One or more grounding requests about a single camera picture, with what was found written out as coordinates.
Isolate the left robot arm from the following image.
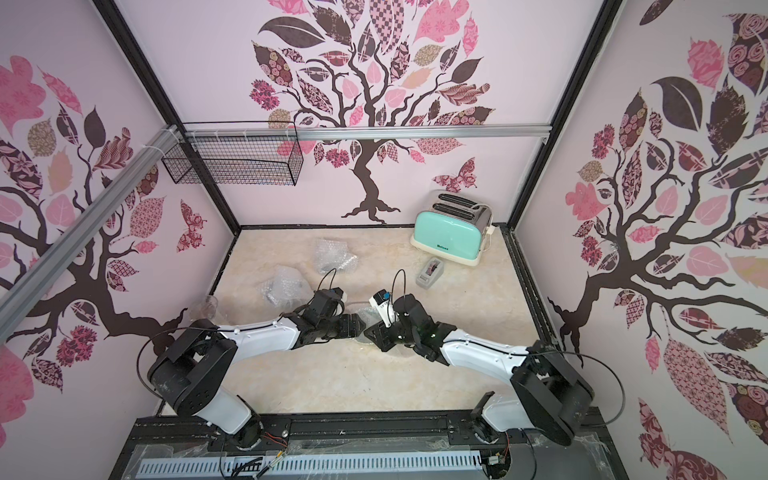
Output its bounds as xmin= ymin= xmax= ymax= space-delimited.
xmin=147 ymin=313 xmax=365 ymax=444

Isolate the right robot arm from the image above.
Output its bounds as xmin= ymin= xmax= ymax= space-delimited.
xmin=364 ymin=290 xmax=594 ymax=446

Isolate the grey tape dispenser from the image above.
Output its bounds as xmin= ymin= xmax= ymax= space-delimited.
xmin=416 ymin=257 xmax=445 ymax=290

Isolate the mint green toaster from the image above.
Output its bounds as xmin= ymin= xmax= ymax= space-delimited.
xmin=410 ymin=190 xmax=494 ymax=267

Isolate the clear drinking glass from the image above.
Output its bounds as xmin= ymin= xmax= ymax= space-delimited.
xmin=187 ymin=295 xmax=219 ymax=323

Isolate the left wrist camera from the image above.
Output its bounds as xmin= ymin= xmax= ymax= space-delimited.
xmin=303 ymin=287 xmax=346 ymax=324

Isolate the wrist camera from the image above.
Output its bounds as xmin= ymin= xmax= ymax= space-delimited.
xmin=369 ymin=289 xmax=397 ymax=328
xmin=303 ymin=287 xmax=346 ymax=324

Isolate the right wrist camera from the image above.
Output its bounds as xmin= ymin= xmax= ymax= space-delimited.
xmin=369 ymin=289 xmax=397 ymax=328

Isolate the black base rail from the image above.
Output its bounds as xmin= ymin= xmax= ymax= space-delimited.
xmin=122 ymin=410 xmax=538 ymax=454

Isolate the black wire basket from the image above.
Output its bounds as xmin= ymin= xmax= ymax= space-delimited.
xmin=162 ymin=120 xmax=304 ymax=186

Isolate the white slotted cable duct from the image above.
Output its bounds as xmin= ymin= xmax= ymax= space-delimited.
xmin=132 ymin=451 xmax=484 ymax=479

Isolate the aluminium rail back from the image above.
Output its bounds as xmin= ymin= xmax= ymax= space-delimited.
xmin=184 ymin=122 xmax=552 ymax=141

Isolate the aluminium rail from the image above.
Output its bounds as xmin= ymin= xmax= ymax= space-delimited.
xmin=1 ymin=125 xmax=180 ymax=341
xmin=184 ymin=122 xmax=552 ymax=141

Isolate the aluminium rail left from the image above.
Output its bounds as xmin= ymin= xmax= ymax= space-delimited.
xmin=1 ymin=125 xmax=180 ymax=341

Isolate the black corner frame post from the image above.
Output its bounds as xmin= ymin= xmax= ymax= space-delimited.
xmin=92 ymin=0 xmax=241 ymax=236

